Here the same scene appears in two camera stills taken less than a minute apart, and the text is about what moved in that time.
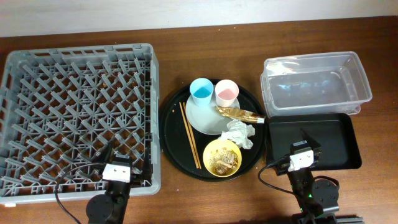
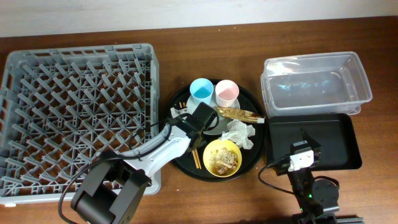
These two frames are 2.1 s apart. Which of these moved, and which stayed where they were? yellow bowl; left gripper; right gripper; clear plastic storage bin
Moved: left gripper
Stayed: right gripper; yellow bowl; clear plastic storage bin
